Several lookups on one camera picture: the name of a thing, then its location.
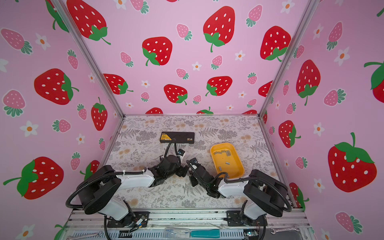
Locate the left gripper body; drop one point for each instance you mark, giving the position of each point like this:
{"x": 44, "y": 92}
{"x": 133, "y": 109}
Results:
{"x": 169, "y": 173}

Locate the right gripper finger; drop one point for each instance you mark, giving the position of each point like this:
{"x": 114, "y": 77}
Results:
{"x": 194, "y": 181}
{"x": 188, "y": 163}

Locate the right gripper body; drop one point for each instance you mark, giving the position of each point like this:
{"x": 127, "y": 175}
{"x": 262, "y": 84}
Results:
{"x": 206, "y": 189}

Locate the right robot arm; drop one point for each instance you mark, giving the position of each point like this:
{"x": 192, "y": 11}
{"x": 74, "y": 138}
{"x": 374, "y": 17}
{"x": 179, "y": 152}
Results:
{"x": 267, "y": 196}

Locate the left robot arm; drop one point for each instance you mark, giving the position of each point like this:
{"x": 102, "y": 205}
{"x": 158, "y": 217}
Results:
{"x": 96, "y": 194}

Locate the black tool case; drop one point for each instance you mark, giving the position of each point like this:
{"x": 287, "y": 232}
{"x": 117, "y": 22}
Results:
{"x": 180, "y": 137}

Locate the yellow plastic tray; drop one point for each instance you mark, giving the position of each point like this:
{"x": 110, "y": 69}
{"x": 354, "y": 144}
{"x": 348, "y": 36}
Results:
{"x": 238, "y": 170}

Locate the staple strips in tray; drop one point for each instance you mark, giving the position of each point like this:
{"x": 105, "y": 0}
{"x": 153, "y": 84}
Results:
{"x": 223, "y": 160}

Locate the silver wrench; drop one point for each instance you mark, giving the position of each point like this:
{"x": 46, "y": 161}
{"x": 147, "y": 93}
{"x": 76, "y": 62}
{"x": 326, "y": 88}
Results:
{"x": 280, "y": 230}

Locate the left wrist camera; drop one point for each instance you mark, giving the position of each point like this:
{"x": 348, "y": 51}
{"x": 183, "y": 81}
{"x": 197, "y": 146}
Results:
{"x": 181, "y": 154}

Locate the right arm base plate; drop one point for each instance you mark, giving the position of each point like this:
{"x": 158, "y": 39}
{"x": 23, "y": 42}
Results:
{"x": 237, "y": 219}

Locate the teal handled tool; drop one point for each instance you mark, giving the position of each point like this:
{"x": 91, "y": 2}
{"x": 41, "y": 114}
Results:
{"x": 212, "y": 234}

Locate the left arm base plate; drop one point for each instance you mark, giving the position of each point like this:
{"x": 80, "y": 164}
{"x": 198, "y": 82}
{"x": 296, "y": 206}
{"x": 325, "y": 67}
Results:
{"x": 130, "y": 220}

